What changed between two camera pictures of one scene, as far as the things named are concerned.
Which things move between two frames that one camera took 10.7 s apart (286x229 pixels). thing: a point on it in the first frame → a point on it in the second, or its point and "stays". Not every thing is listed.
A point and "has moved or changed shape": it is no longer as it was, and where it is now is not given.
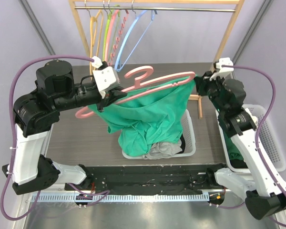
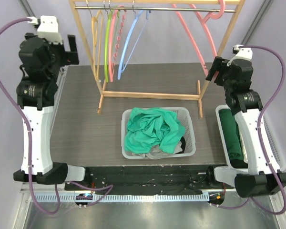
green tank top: x=149 y=120 has moved or changed shape
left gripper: x=109 y=97 → x=70 y=57
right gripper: x=202 y=84 → x=218 y=69
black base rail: x=148 y=179 stays
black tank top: x=183 y=144 stays
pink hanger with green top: x=142 y=73 → x=203 y=23
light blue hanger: x=118 y=68 has moved or changed shape
